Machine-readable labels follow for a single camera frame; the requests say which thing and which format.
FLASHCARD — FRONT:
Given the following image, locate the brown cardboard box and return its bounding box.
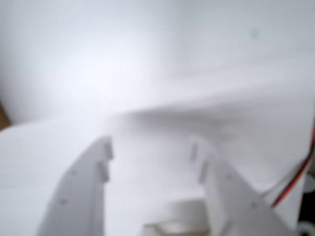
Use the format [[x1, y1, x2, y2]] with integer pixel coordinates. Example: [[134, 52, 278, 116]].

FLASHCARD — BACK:
[[0, 100, 11, 131]]

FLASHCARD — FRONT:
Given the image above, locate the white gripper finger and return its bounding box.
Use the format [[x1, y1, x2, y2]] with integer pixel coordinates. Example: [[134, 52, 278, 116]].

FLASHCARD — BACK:
[[36, 136, 114, 236], [189, 136, 292, 236]]

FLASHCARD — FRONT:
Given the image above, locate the red black white cable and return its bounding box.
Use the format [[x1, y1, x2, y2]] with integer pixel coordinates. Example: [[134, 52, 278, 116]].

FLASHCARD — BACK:
[[269, 126, 315, 208]]

